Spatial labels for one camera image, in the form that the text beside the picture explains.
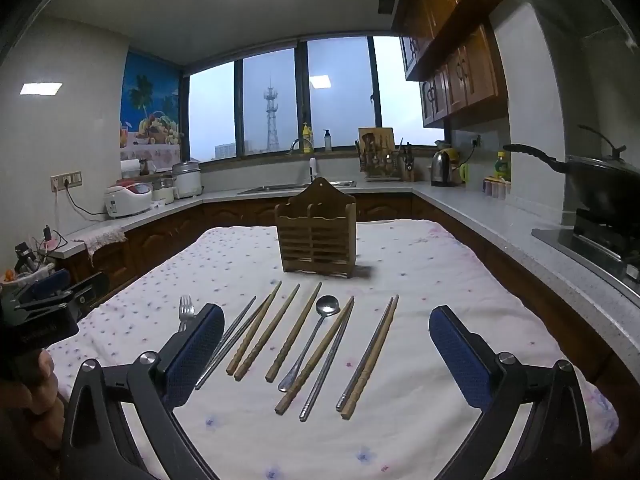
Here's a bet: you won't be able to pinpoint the white rice cooker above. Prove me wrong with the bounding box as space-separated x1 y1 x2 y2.
104 184 153 219

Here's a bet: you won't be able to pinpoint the fruit beach wall poster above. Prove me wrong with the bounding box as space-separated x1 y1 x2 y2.
120 51 182 161

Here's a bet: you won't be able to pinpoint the black power cable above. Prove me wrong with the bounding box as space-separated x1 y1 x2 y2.
62 185 108 217

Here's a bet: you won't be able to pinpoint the metal chopstick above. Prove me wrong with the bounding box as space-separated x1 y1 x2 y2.
194 294 272 391
299 304 354 422
335 296 394 410
218 296 258 348

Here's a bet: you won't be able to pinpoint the small white pot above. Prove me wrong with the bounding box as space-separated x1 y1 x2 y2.
151 175 176 205

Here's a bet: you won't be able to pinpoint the metal fork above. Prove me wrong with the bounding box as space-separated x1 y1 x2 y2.
178 294 196 334

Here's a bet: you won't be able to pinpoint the white floral tablecloth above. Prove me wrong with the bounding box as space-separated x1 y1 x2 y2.
47 219 620 480

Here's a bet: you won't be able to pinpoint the utensil drying rack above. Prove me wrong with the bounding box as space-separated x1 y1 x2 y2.
356 141 404 182

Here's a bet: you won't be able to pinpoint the wall socket strip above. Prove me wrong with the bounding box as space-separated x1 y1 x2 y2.
50 172 82 192

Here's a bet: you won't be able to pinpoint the knife block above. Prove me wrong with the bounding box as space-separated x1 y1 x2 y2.
398 137 416 182

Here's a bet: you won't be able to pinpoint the wooden utensil holder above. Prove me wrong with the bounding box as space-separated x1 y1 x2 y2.
274 178 358 279

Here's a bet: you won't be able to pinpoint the basket of small items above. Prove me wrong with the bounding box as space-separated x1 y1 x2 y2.
0 225 71 288

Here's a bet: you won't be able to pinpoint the steel sink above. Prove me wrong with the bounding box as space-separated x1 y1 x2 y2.
237 180 357 196

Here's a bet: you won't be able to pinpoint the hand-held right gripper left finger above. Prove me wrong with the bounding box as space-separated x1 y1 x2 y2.
60 303 226 480

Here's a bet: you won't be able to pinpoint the wooden wall cabinets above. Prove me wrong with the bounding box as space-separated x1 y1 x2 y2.
391 0 511 128

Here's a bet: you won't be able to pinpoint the steel electric kettle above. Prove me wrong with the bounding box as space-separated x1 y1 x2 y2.
431 149 463 187

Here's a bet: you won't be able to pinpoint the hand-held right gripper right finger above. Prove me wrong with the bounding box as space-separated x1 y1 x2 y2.
429 305 593 480

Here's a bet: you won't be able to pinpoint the kitchen counter with wooden cabinets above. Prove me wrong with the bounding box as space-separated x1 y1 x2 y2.
50 180 640 401

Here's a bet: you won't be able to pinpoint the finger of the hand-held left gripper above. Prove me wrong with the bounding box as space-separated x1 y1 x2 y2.
17 269 71 306
65 272 110 318

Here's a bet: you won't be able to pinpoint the white steamer pot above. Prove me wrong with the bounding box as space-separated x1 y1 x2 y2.
172 161 203 199

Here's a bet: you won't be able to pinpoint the gas stove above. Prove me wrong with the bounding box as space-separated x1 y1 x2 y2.
531 207 640 308

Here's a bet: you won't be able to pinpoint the person's left hand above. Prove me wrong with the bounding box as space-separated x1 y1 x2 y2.
0 347 63 453

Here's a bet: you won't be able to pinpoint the row of seasoning jars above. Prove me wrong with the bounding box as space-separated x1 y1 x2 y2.
482 176 511 198

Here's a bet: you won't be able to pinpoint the black wok with lid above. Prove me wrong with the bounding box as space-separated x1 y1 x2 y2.
502 125 640 226

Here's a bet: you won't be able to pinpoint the kitchen window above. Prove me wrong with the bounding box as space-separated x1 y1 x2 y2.
187 35 446 163

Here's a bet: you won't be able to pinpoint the white lace cloth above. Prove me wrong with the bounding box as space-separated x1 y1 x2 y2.
82 225 127 260

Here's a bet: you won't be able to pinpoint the wooden cutting board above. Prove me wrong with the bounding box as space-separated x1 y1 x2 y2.
358 126 394 158

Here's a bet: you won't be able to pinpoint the steel faucet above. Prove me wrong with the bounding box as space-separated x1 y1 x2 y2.
290 137 319 183

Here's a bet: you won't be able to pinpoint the metal spoon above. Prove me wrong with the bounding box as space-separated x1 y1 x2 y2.
278 295 341 393

